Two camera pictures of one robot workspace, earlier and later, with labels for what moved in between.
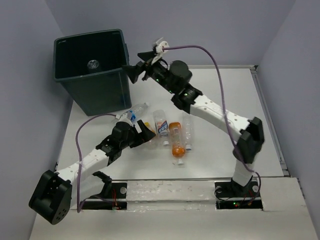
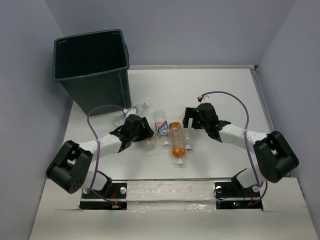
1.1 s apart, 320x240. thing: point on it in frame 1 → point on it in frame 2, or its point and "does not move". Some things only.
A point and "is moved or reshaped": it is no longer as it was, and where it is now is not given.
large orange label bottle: x=178 y=148 does not move
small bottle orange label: x=150 y=127 is moved or reshaped
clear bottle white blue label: x=162 y=127 does not move
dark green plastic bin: x=90 y=68 does not move
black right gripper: x=133 y=71 → x=190 y=112
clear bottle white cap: x=188 y=130 does not move
